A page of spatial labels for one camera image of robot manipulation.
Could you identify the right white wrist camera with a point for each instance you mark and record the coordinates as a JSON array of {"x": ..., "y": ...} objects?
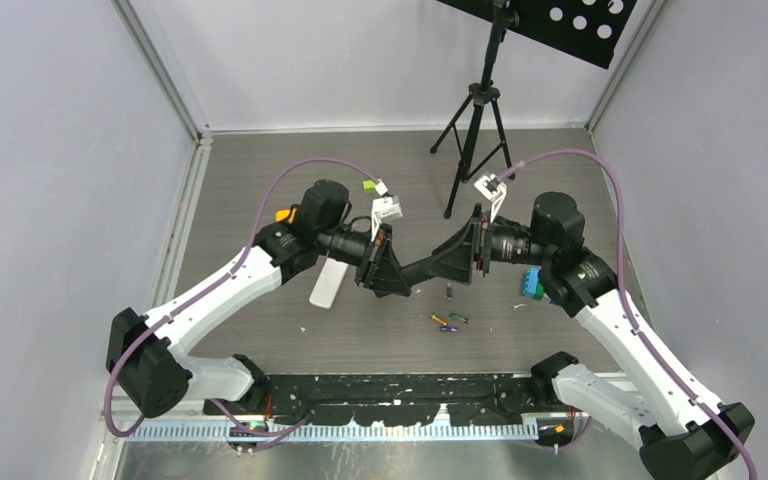
[{"x": 494, "y": 191}]

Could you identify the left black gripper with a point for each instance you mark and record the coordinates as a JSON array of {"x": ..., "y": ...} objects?
[{"x": 391, "y": 277}]

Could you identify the white remote control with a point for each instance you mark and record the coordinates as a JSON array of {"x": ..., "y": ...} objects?
[{"x": 328, "y": 284}]

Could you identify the black tripod stand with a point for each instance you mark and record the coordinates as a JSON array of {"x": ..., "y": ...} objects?
[{"x": 480, "y": 94}]

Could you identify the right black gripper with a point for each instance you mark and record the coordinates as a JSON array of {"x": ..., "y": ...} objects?
[{"x": 454, "y": 259}]

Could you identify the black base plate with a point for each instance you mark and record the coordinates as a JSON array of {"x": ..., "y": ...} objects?
[{"x": 401, "y": 400}]

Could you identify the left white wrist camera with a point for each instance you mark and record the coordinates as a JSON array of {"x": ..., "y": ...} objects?
[{"x": 385, "y": 208}]

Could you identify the blue green lego block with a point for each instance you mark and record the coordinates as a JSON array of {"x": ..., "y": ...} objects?
[{"x": 531, "y": 286}]

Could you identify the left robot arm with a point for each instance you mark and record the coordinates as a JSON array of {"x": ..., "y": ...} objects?
[{"x": 149, "y": 355}]

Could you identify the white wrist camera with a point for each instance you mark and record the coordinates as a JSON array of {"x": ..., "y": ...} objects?
[
  {"x": 494, "y": 191},
  {"x": 385, "y": 208}
]

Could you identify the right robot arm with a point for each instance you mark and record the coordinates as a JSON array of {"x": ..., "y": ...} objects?
[{"x": 679, "y": 427}]

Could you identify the black perforated board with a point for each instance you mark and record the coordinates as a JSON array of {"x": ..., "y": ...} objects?
[{"x": 586, "y": 30}]

